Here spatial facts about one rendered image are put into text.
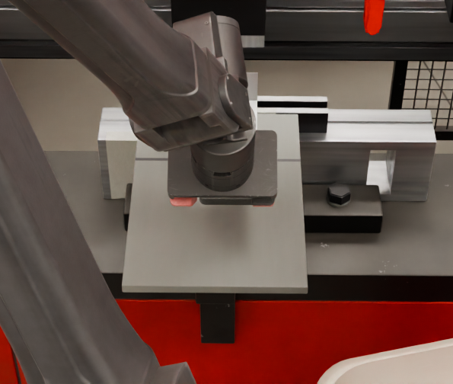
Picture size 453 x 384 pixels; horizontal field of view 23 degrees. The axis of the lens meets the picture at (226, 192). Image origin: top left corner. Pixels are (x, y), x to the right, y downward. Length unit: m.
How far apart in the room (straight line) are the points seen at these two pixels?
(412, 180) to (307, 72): 1.67
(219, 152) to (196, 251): 0.20
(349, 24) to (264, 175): 0.51
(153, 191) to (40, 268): 0.61
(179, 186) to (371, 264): 0.33
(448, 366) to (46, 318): 0.21
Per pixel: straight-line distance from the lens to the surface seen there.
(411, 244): 1.30
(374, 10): 1.11
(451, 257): 1.30
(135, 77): 0.78
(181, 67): 0.81
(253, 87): 1.27
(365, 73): 2.99
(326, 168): 1.30
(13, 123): 0.56
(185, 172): 1.03
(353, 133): 1.29
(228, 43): 0.96
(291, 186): 1.17
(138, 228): 1.13
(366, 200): 1.30
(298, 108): 1.27
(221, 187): 1.01
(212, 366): 1.38
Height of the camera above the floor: 1.80
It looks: 43 degrees down
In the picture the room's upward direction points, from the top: straight up
